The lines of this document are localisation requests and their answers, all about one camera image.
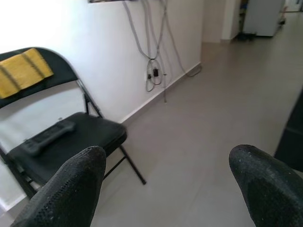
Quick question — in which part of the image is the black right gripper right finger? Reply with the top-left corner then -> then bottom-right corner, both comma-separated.
228,144 -> 303,227

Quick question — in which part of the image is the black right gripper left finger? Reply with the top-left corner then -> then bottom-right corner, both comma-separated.
10,146 -> 107,227

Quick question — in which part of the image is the black game controller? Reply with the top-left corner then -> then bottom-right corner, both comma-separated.
22,120 -> 76,157

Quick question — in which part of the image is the black folding chair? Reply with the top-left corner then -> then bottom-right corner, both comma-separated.
0,46 -> 147,204

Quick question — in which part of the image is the yellow padded cloth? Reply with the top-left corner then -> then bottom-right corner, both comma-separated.
0,48 -> 54,99

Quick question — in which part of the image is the white appliance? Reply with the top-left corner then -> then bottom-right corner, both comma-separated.
243,0 -> 286,37

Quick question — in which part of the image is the black wall power cable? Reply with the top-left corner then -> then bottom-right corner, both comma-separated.
123,0 -> 202,104

